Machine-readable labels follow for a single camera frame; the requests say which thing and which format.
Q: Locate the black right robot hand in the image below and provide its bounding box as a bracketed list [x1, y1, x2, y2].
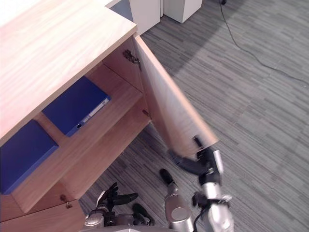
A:
[167, 136, 216, 175]

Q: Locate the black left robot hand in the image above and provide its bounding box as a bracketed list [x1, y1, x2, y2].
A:
[96, 182, 140, 210]

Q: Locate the light wooden cabinet door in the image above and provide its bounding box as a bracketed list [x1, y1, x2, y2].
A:
[134, 35, 221, 158]

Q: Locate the wooden cabinet shelf board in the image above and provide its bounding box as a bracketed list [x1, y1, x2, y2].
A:
[11, 63, 146, 214]

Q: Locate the wooden cabinet door with hinges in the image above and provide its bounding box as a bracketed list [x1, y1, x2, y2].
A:
[0, 193, 85, 232]

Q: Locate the blue folder with white label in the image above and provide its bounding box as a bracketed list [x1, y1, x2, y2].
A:
[42, 76, 112, 138]

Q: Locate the plain blue folder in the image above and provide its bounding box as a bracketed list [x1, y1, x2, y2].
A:
[0, 119, 59, 195]

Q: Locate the metal cabinet door hinge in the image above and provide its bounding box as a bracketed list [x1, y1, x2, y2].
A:
[123, 49, 142, 71]

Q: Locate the white wide cabinet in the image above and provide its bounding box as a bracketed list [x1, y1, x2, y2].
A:
[163, 0, 203, 24]

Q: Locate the white narrow cabinet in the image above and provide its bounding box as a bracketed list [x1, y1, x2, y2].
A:
[129, 0, 165, 36]

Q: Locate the light wooden office cabinet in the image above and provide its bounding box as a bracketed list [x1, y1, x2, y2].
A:
[0, 0, 152, 222]

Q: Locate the dark right robot foot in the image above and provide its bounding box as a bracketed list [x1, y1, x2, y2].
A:
[159, 168, 176, 185]

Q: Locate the dark robot foot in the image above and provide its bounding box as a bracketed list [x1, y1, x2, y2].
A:
[159, 168, 176, 185]
[132, 203, 155, 226]

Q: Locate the dark left robot foot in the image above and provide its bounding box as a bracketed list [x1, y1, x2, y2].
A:
[132, 203, 155, 226]

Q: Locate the grey robot torso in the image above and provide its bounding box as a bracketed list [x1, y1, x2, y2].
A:
[79, 226, 174, 232]

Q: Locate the silver right robot leg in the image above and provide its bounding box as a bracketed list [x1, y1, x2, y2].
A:
[163, 181, 195, 231]

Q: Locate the black floor cable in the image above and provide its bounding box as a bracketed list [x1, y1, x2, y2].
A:
[219, 1, 309, 83]

